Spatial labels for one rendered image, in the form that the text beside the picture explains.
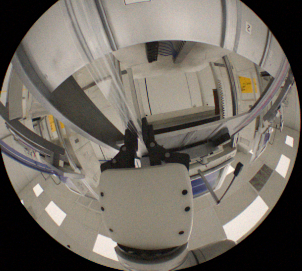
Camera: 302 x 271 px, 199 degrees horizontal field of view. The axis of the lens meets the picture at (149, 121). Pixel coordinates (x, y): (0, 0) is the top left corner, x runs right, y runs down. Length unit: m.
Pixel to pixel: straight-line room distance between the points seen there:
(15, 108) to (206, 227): 2.42
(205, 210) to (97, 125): 2.27
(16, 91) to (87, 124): 0.31
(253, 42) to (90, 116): 0.26
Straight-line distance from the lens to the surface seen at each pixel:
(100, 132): 0.18
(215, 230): 2.24
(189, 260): 0.17
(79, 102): 0.15
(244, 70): 1.50
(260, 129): 1.42
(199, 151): 0.38
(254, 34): 0.15
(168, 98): 1.90
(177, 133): 0.21
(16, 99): 0.38
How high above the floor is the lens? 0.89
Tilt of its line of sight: 11 degrees up
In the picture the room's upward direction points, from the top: 168 degrees clockwise
